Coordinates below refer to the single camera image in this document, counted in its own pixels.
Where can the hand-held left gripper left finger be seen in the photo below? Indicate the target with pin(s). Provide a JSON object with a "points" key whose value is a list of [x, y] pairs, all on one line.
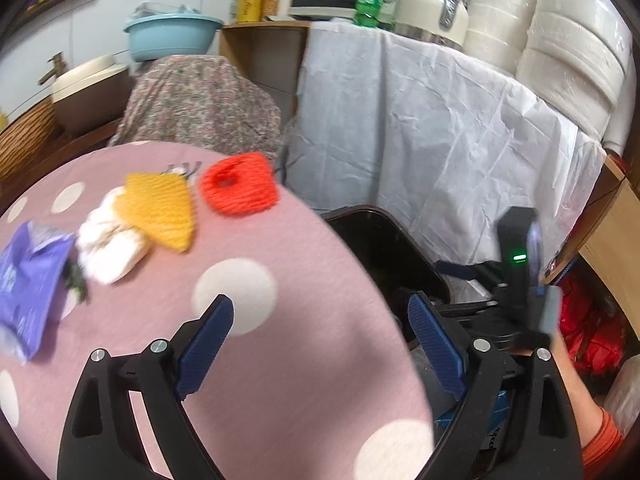
{"points": [[205, 350]]}

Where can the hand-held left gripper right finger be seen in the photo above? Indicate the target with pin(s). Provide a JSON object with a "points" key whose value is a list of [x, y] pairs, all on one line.
{"points": [[435, 345]]}

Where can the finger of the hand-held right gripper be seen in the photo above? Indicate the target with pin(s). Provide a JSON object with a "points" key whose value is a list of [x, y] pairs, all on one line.
{"points": [[460, 271], [470, 311]]}

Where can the brown trash bin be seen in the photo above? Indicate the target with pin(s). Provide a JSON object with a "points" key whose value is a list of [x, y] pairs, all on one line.
{"points": [[380, 250]]}

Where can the white tissue wad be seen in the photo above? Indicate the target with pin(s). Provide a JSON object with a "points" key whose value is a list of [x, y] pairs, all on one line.
{"points": [[110, 252]]}

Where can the yellow foam net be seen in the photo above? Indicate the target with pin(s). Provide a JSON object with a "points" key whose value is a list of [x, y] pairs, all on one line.
{"points": [[160, 210]]}

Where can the dark green vegetable scrap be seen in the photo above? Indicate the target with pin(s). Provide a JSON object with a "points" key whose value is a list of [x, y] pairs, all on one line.
{"points": [[75, 277]]}

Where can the red foam net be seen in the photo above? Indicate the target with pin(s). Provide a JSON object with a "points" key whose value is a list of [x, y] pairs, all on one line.
{"points": [[240, 185]]}

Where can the purple plastic bag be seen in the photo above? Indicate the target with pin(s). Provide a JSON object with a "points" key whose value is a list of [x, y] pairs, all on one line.
{"points": [[30, 285]]}

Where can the person's right forearm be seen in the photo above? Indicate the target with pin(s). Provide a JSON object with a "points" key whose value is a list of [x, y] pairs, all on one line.
{"points": [[585, 395]]}

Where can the red plastic bag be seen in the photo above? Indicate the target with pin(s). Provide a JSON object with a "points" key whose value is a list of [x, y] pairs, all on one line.
{"points": [[595, 325]]}

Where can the pink polka-dot tablecloth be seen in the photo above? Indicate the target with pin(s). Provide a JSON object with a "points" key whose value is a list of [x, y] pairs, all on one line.
{"points": [[300, 360]]}

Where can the white plastic sheet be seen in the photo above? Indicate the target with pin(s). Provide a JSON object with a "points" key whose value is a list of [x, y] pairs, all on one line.
{"points": [[425, 125]]}

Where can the stack of large white bowls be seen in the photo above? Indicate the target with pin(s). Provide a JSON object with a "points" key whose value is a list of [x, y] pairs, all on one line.
{"points": [[565, 60]]}

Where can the floral cloth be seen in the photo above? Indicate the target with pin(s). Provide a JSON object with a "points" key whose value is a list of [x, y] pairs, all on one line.
{"points": [[200, 100]]}

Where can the stack of white tubs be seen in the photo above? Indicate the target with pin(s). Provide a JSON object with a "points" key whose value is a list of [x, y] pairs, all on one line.
{"points": [[500, 20]]}

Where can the cream electric kettle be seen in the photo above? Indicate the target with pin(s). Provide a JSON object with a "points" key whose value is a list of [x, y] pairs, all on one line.
{"points": [[425, 10]]}

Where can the brown plastic basin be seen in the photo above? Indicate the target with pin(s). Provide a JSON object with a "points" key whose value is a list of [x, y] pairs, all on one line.
{"points": [[95, 110]]}

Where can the woven sink basin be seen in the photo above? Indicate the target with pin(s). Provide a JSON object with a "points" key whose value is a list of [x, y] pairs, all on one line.
{"points": [[25, 145]]}

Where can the green soda bottle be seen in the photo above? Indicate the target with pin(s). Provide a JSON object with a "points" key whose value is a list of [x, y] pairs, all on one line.
{"points": [[369, 2]]}

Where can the cream plastic basin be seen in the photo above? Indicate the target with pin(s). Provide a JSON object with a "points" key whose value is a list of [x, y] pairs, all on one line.
{"points": [[85, 72]]}

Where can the light blue plastic basin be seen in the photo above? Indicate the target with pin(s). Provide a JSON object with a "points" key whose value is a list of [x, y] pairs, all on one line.
{"points": [[170, 35]]}

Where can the bronze faucet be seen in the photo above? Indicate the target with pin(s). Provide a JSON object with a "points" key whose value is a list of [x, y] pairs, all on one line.
{"points": [[55, 67]]}

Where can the grey plastic bag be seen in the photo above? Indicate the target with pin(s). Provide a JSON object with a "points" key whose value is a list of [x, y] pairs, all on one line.
{"points": [[165, 10]]}

